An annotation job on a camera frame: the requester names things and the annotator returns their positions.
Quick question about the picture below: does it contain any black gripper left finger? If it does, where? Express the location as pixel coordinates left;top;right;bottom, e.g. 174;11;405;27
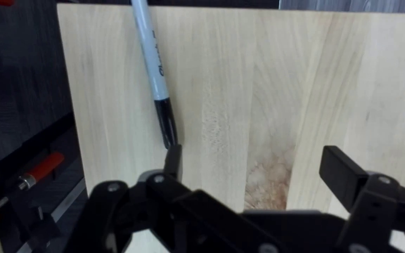
163;145;181;179

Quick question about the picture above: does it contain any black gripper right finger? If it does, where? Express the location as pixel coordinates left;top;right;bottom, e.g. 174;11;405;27
319;146;368;211

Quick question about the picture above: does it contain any black and grey marker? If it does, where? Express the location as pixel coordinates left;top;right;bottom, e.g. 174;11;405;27
131;0;178;148

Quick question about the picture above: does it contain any red handled clamp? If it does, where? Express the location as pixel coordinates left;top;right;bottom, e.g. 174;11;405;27
0;152;65;210

